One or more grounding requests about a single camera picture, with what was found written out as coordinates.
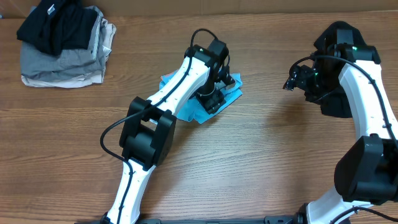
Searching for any light blue t-shirt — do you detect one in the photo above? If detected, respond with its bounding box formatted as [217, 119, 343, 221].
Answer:
[177, 73, 243, 124]

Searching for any black unfolded garment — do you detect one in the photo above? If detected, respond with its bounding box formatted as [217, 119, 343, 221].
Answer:
[314, 21, 366, 118]

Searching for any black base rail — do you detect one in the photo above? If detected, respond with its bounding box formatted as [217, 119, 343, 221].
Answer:
[74, 214, 352, 224]

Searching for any grey folded garment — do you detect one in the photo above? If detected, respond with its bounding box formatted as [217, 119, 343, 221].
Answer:
[20, 6, 105, 82]

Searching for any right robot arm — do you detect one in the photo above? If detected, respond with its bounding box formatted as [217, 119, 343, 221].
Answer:
[284, 21, 397, 223]

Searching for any beige folded garment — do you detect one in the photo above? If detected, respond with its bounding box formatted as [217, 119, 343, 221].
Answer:
[20, 17, 116, 88]

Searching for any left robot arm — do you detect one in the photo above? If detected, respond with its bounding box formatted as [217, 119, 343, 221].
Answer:
[100, 39, 235, 223]

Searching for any black folded garment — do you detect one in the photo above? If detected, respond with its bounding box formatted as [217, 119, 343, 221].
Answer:
[16, 0, 98, 56]

